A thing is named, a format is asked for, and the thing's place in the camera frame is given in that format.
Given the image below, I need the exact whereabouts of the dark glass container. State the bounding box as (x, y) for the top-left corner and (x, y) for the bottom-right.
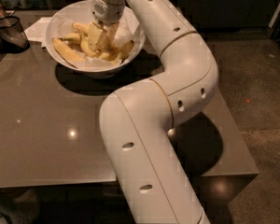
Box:
(0, 16), (30, 53)

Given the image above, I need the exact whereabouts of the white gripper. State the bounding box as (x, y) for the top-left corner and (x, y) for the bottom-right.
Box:
(88, 0), (125, 51)

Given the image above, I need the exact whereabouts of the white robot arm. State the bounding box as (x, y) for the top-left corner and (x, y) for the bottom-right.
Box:
(93, 0), (218, 224)

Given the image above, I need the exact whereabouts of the right short yellow banana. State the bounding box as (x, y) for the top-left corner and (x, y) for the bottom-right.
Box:
(114, 40), (134, 61)

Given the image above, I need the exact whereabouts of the white bowl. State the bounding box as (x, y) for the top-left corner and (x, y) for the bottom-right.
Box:
(45, 0), (146, 78)

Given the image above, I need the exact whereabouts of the white paper sheet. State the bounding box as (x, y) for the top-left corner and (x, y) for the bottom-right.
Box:
(24, 17), (51, 48)

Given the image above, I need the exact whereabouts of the long yellow banana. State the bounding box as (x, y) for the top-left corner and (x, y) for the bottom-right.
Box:
(72, 22), (115, 61)

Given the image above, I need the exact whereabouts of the white paper bowl liner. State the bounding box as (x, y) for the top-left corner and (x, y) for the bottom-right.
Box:
(45, 3), (146, 77)

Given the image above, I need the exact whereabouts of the left yellow banana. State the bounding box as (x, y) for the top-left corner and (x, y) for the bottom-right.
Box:
(52, 38), (84, 63)

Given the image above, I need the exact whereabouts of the small back yellow banana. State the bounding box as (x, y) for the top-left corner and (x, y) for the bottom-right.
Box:
(62, 33), (88, 45)

